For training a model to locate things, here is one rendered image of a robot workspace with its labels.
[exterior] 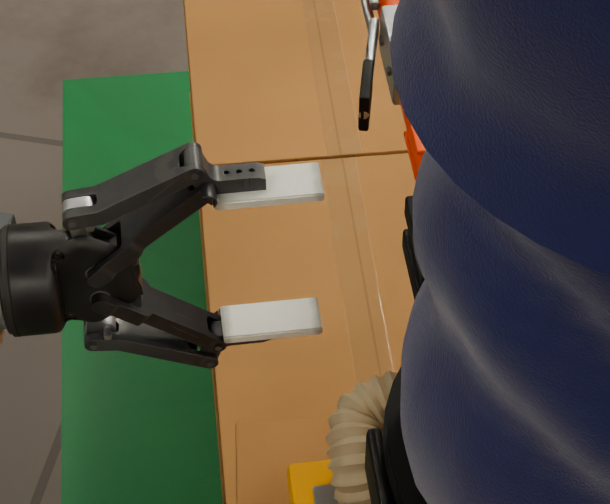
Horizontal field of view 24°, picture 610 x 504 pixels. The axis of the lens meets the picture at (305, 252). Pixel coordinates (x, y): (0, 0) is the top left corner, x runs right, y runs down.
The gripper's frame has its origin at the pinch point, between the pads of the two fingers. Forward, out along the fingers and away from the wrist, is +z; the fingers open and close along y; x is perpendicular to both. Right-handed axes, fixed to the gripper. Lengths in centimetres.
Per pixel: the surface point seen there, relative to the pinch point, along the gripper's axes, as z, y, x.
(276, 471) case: -2.3, 26.8, -0.4
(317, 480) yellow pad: -0.5, 11.1, 10.9
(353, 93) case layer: 18, 67, -89
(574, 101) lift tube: 4, -44, 34
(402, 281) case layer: 19, 67, -53
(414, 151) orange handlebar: 9.1, -0.2, -8.6
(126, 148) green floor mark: -17, 121, -138
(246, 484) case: -4.8, 26.8, 0.6
